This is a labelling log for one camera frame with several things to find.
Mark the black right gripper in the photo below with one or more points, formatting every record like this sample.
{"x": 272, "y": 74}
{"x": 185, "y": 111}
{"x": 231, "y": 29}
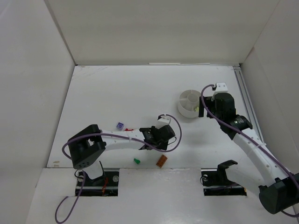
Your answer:
{"x": 204, "y": 106}

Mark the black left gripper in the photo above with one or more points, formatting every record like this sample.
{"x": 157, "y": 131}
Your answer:
{"x": 164, "y": 142}

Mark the lilac square lego brick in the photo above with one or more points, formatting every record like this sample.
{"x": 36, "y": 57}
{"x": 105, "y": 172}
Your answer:
{"x": 120, "y": 126}

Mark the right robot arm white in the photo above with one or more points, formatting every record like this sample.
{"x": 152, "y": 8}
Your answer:
{"x": 275, "y": 186}

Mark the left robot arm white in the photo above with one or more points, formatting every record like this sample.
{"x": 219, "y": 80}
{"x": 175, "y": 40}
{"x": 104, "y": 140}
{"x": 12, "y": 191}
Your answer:
{"x": 87, "y": 146}

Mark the white round divided container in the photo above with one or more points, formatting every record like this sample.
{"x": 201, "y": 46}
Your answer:
{"x": 188, "y": 100}

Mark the small green lego piece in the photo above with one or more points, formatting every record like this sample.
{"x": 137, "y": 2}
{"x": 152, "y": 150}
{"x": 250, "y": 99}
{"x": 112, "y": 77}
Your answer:
{"x": 137, "y": 161}

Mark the aluminium rail right edge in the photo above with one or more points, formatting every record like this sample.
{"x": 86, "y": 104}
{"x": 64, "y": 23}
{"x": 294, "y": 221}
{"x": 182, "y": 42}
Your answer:
{"x": 247, "y": 101}

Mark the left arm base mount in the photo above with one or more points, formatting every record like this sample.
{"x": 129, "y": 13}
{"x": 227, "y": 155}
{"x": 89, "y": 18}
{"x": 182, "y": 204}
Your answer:
{"x": 104, "y": 186}

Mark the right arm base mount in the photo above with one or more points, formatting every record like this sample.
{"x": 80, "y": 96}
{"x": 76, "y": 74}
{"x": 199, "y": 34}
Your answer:
{"x": 216, "y": 183}

